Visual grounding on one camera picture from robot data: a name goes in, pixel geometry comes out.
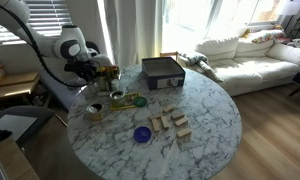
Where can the wooden block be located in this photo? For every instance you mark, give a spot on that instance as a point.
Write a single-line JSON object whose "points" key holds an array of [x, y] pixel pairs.
{"points": [[156, 116], [164, 122], [181, 121], [177, 115], [155, 125], [168, 108], [183, 132]]}

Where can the green can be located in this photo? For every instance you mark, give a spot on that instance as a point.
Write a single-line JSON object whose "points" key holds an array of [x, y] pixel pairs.
{"points": [[117, 98]]}

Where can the white curtain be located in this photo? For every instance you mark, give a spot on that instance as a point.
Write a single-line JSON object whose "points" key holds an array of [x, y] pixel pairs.
{"points": [[133, 29]]}

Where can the yellow label bottle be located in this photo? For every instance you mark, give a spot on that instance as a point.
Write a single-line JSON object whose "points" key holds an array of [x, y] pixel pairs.
{"points": [[101, 83]]}

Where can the colourful cushion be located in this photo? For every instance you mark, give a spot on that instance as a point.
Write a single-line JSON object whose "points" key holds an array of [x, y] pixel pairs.
{"points": [[265, 35]]}

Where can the blue round lid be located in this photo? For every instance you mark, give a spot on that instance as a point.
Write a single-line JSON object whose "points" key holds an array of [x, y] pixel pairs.
{"points": [[142, 134]]}

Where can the green spice bottle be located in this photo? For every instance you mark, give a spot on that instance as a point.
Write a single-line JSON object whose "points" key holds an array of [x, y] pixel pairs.
{"points": [[114, 72]]}

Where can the grey throw blanket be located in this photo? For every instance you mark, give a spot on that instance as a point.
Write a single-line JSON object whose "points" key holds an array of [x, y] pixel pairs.
{"points": [[199, 62]]}

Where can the green round lid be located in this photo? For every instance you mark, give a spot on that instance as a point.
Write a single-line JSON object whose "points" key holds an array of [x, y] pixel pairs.
{"points": [[140, 101]]}

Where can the white sofa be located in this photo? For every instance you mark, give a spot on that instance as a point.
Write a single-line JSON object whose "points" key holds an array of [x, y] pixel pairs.
{"points": [[245, 66]]}

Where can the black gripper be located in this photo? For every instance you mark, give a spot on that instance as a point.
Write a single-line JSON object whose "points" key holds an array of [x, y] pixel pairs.
{"points": [[87, 70]]}

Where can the grey office chair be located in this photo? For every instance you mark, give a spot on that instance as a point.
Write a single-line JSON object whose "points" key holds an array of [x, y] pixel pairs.
{"points": [[24, 122]]}

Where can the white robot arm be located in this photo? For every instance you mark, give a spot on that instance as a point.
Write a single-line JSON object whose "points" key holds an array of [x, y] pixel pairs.
{"points": [[70, 45]]}

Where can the clear plastic fridge box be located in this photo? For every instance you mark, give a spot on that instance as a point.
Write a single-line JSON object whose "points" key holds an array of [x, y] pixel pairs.
{"points": [[94, 85]]}

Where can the white cap bottle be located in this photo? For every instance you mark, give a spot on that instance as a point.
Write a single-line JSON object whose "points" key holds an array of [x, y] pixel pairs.
{"points": [[115, 84]]}

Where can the window blinds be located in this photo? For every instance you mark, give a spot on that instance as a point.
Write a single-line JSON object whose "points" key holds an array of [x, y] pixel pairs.
{"points": [[46, 17]]}

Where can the dark blue open box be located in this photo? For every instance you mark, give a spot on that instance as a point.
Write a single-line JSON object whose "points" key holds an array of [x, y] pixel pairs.
{"points": [[162, 72]]}

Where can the wooden side desk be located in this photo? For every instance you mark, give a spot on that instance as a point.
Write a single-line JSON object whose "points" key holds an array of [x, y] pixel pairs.
{"points": [[18, 84]]}

